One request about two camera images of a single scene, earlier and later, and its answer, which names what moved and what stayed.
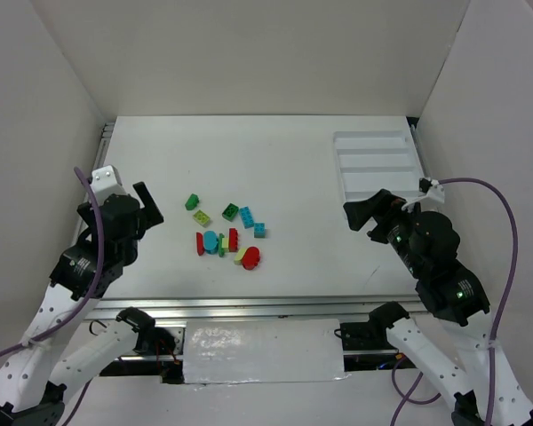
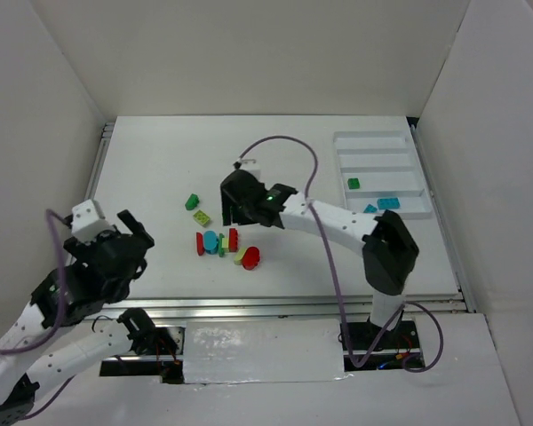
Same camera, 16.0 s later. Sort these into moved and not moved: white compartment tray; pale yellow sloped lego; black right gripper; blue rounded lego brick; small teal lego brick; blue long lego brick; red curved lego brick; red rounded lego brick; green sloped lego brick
Moved: small teal lego brick; blue long lego brick; black right gripper
Not moved: green sloped lego brick; blue rounded lego brick; white compartment tray; pale yellow sloped lego; red curved lego brick; red rounded lego brick
